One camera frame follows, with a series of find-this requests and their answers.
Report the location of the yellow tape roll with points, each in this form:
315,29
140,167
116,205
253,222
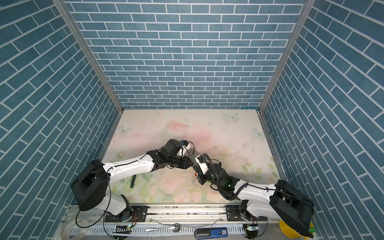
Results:
289,232

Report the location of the aluminium corner post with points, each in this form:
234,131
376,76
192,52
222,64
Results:
76,32
304,14

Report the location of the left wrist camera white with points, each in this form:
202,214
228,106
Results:
186,148

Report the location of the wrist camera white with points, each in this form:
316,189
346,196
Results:
201,168
186,148

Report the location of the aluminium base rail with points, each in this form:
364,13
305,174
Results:
88,225

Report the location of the aluminium corner post right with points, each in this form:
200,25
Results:
304,14

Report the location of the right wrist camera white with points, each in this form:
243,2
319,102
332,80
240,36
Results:
201,168

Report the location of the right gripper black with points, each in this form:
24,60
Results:
201,180

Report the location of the blue black device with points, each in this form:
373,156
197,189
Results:
210,233

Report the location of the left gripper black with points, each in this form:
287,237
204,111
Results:
185,165

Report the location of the aluminium corner post left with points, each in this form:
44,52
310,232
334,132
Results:
76,32

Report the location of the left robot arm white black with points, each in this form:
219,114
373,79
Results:
92,186

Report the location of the metal rod tool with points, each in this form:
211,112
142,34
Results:
176,227

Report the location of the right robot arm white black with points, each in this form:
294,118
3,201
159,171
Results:
280,201

